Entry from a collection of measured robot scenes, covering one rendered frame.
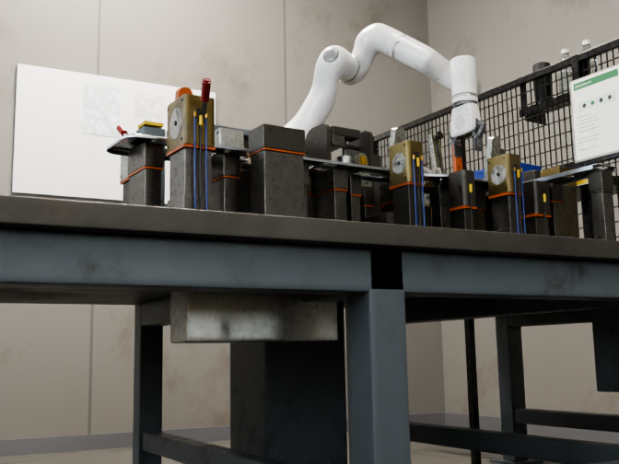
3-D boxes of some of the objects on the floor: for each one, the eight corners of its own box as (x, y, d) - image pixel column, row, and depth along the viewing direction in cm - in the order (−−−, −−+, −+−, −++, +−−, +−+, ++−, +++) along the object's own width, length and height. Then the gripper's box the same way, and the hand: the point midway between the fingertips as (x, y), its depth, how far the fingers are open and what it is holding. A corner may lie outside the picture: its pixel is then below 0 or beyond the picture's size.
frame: (-195, 775, 91) (-153, 214, 101) (-146, 526, 231) (-132, 301, 242) (939, 522, 210) (905, 275, 221) (517, 458, 351) (508, 310, 361)
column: (227, 495, 272) (227, 304, 282) (307, 486, 286) (304, 305, 297) (265, 509, 245) (263, 297, 256) (350, 499, 260) (345, 298, 270)
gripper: (492, 97, 254) (496, 149, 251) (455, 111, 269) (457, 161, 266) (475, 93, 250) (478, 146, 247) (438, 108, 265) (440, 158, 262)
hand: (467, 151), depth 257 cm, fingers open, 8 cm apart
